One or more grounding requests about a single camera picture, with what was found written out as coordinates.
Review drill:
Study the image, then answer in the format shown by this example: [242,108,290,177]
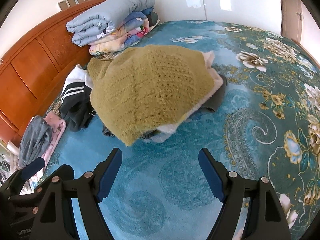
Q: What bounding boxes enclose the black jacket with white stripes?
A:
[59,64,97,132]

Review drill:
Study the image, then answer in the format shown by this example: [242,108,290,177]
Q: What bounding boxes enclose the teal floral bedspread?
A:
[41,20,320,240]

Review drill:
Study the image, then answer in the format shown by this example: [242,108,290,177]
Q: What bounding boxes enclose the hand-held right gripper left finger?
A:
[30,148,123,240]

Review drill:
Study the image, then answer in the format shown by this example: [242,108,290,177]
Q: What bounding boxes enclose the grey folded garment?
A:
[19,118,53,168]

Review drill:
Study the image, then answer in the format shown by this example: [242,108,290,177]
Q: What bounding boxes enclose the wooden headboard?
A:
[0,0,115,148]

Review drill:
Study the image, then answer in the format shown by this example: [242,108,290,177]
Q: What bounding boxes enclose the dark grey cloth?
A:
[147,11,160,27]

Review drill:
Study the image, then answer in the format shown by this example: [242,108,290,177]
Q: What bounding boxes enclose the dark grey knit garment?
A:
[102,76,228,143]

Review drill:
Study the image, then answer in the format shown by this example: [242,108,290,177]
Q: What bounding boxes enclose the floral print quilt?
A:
[89,9,160,56]

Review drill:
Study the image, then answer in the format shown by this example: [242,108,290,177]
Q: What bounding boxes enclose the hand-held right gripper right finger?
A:
[198,148,292,240]

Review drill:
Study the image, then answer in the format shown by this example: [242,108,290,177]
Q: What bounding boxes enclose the olive knit sweater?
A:
[87,44,215,147]

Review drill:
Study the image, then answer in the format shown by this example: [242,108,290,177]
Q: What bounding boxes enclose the white wardrobe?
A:
[116,0,283,34]

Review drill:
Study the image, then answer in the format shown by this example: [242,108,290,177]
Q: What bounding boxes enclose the white door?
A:
[276,0,309,45]

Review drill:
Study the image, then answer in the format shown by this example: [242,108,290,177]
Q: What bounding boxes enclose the light blue quilt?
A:
[66,0,156,47]

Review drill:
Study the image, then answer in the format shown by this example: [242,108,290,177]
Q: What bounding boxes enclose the pink fluffy garment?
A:
[152,51,224,143]

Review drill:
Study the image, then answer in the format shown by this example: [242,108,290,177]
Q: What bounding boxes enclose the pink folded garment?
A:
[19,112,67,183]

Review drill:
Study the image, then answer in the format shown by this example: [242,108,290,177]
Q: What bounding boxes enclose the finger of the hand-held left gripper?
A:
[7,186,47,220]
[0,157,46,200]

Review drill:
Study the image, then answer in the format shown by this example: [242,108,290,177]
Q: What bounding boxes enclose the grey wall switch panel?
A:
[58,0,91,10]

